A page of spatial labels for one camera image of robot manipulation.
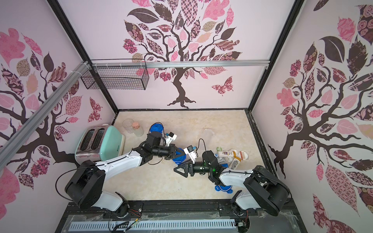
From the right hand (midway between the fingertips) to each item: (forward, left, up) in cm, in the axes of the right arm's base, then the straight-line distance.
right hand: (175, 168), depth 74 cm
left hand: (+7, -4, -1) cm, 8 cm away
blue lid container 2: (+29, +14, -2) cm, 33 cm away
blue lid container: (+5, -2, -1) cm, 5 cm away
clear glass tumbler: (+40, +40, -11) cm, 58 cm away
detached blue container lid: (-7, -27, -14) cm, 31 cm away
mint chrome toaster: (+14, +43, +4) cm, 45 cm away
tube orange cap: (+7, -36, -12) cm, 39 cm away
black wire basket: (+80, +54, +4) cm, 96 cm away
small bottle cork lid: (+33, +30, -4) cm, 44 cm away
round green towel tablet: (+18, -28, -14) cm, 36 cm away
